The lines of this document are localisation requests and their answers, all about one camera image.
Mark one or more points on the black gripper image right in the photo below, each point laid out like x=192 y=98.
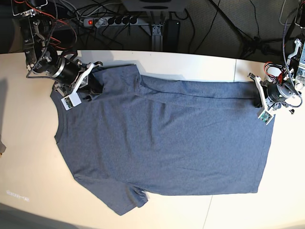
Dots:
x=275 y=93

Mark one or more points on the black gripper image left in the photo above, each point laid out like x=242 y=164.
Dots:
x=66 y=72

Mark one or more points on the blue T-shirt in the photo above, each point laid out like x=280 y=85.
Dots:
x=174 y=138

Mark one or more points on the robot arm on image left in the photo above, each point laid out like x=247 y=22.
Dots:
x=48 y=44

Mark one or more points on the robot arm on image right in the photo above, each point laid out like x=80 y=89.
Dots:
x=293 y=67

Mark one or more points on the white power strip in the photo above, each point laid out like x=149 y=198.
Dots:
x=111 y=21

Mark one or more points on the black power adapter brick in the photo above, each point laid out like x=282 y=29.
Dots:
x=171 y=35

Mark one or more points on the grey object at table edge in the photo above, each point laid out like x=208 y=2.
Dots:
x=2 y=148

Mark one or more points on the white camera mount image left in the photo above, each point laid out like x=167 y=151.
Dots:
x=71 y=94

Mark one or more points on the aluminium frame post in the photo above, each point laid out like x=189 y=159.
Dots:
x=157 y=21

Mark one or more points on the grey base camera housing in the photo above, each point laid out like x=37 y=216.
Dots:
x=155 y=5

